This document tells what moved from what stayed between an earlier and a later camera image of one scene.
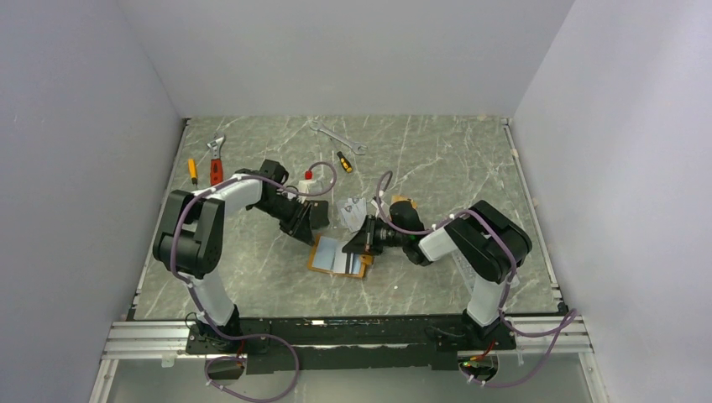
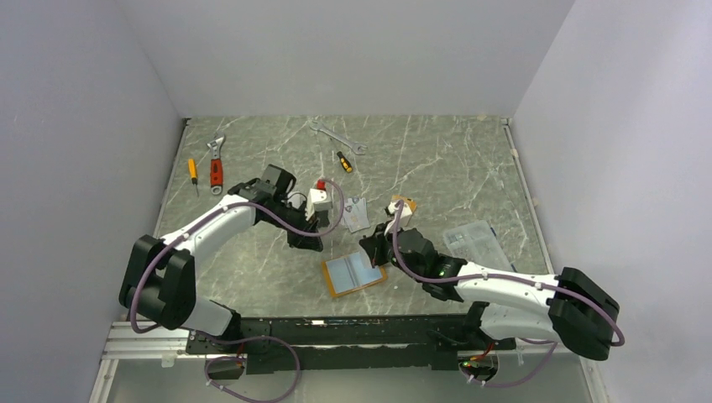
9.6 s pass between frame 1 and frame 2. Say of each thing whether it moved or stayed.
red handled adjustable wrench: stayed
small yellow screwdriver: stayed
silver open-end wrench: stayed
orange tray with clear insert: moved
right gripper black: moved
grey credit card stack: stayed
